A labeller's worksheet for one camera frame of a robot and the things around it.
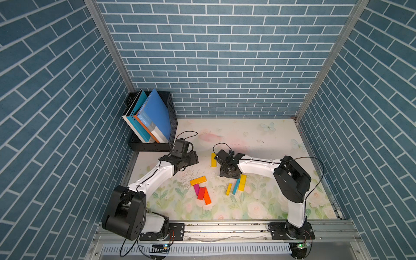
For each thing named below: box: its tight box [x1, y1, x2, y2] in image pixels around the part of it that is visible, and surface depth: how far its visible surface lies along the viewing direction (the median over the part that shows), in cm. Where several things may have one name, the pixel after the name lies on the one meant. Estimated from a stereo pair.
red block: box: [197, 186, 206, 201], surface depth 86 cm
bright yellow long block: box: [238, 173, 247, 192], surface depth 90 cm
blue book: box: [137, 88, 172, 144], surface depth 95 cm
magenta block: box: [193, 183, 200, 197], surface depth 88 cm
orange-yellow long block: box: [189, 175, 207, 187], surface depth 93 cm
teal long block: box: [232, 178, 241, 195], surface depth 88 cm
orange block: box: [203, 186, 212, 205], surface depth 86 cm
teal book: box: [125, 89, 152, 142], surface depth 88 cm
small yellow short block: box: [225, 183, 233, 197], surface depth 87 cm
